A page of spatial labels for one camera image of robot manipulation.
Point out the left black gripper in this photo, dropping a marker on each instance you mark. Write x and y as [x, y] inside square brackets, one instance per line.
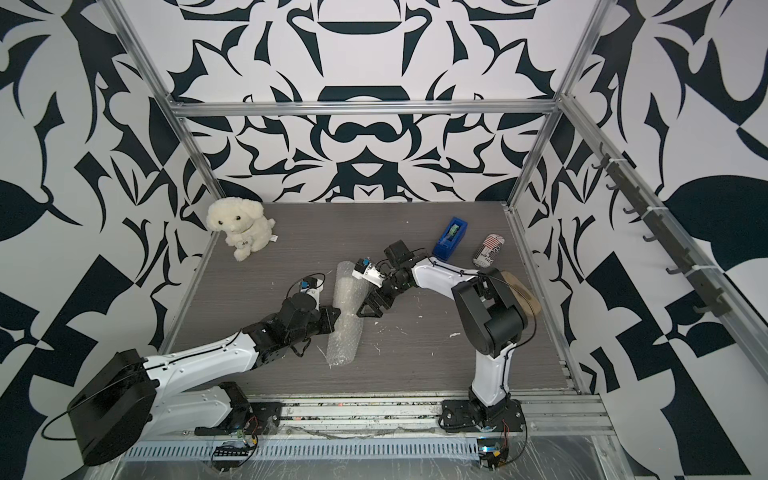
[326, 314]

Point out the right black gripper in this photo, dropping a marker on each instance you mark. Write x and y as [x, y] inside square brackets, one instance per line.
[373, 306]

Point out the clear bubble wrap sheet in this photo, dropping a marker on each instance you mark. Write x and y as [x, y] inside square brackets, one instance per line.
[349, 294]

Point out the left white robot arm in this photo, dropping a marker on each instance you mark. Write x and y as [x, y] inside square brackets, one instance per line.
[134, 398]

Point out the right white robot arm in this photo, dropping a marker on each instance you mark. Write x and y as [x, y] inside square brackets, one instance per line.
[492, 318]

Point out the blue tape dispenser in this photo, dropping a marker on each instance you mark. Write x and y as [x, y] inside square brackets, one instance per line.
[450, 239]

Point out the flag print soda can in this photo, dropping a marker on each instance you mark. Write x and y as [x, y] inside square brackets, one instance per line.
[488, 250]

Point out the white plush toy dog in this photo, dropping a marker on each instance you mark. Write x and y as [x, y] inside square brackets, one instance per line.
[244, 224]

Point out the oval wooden block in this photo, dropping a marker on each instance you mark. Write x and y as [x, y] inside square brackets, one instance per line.
[529, 303]

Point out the left electronics board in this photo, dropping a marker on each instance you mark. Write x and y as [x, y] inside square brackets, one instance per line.
[232, 455]

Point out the electronics board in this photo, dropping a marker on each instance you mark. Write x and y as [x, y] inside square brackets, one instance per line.
[232, 455]
[493, 453]

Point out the right electronics board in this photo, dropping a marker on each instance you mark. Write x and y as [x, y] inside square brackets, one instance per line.
[493, 453]

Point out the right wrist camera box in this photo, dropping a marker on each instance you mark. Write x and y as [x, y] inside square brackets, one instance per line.
[364, 269]

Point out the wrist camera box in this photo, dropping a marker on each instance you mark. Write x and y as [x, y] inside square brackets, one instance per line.
[313, 283]
[364, 269]

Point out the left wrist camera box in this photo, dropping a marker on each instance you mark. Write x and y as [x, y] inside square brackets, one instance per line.
[313, 283]

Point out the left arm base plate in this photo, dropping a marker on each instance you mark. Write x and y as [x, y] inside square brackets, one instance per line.
[249, 418]

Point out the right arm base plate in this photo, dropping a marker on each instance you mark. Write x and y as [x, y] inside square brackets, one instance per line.
[473, 416]

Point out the white slotted cable duct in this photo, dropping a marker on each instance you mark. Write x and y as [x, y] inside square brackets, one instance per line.
[313, 449]

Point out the aluminium frame crossbar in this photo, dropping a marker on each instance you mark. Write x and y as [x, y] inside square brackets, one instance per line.
[188, 110]

